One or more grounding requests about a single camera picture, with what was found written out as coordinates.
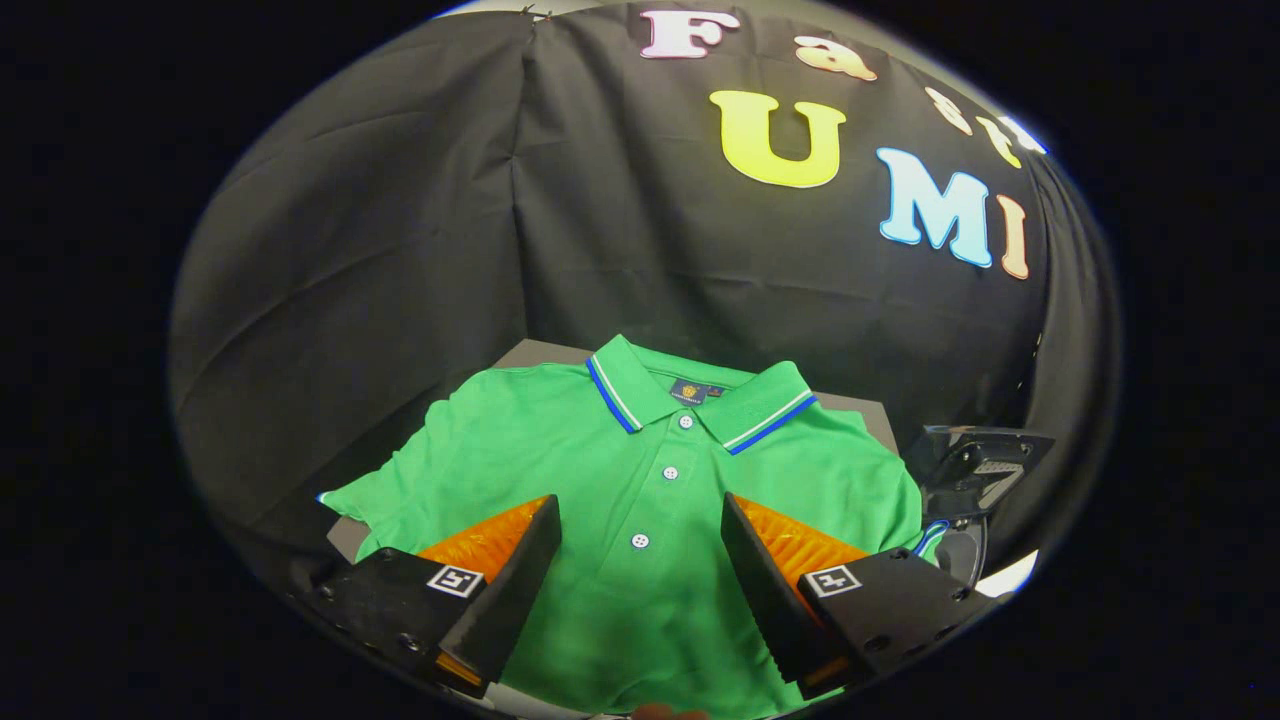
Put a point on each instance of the dark washing machine lid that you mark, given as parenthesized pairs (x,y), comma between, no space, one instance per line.
(960,465)

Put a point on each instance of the grey cabinet with dark top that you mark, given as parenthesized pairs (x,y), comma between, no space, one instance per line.
(545,353)

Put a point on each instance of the green polo shirt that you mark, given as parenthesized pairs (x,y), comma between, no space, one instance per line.
(600,470)

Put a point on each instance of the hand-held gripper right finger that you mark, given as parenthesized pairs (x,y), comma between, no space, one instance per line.
(765,585)

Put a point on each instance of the black backdrop cloth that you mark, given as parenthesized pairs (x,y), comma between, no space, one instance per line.
(640,260)

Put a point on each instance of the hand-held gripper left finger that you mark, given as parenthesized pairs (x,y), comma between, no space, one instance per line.
(520,580)

